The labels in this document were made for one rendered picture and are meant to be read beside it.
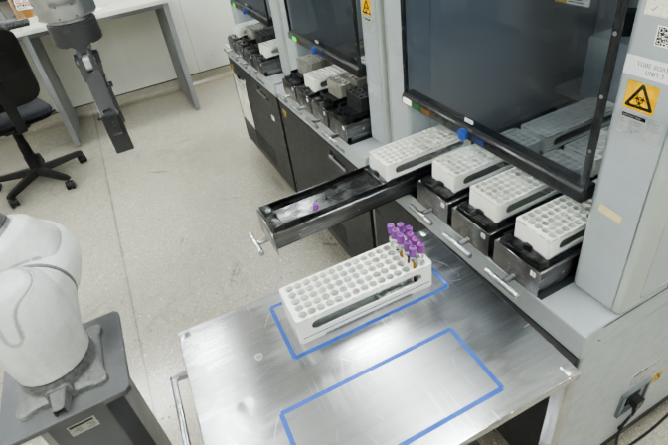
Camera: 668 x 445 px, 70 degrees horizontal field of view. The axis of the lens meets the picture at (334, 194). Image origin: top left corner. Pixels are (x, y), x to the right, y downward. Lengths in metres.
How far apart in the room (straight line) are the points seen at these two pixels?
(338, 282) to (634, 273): 0.56
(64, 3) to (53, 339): 0.64
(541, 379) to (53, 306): 0.92
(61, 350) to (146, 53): 3.74
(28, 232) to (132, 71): 3.53
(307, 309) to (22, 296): 0.54
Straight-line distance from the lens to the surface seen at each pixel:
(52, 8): 0.87
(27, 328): 1.11
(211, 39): 4.74
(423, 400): 0.86
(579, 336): 1.10
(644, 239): 1.01
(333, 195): 1.32
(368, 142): 1.69
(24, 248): 1.24
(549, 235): 1.10
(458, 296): 1.00
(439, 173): 1.30
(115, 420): 1.30
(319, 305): 0.92
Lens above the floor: 1.56
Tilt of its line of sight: 35 degrees down
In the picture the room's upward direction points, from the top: 9 degrees counter-clockwise
